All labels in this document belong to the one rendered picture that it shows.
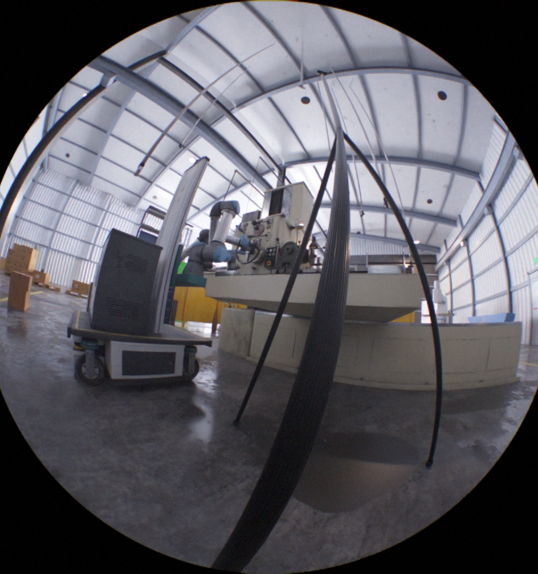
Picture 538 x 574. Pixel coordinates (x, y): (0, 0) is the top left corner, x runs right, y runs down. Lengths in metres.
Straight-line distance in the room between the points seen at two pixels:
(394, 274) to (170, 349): 1.13
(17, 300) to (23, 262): 5.25
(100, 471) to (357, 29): 8.15
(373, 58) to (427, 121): 2.99
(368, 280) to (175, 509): 0.86
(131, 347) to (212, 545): 0.89
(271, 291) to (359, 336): 1.21
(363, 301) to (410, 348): 1.26
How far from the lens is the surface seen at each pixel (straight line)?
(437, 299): 7.14
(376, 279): 0.61
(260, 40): 8.03
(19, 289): 2.96
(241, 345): 2.32
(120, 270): 1.06
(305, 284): 0.65
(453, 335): 1.94
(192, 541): 0.56
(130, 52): 10.55
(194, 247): 1.26
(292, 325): 1.94
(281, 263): 1.75
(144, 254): 1.10
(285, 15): 7.72
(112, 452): 0.76
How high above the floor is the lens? 0.53
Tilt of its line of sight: 10 degrees up
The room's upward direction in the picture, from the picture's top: 7 degrees clockwise
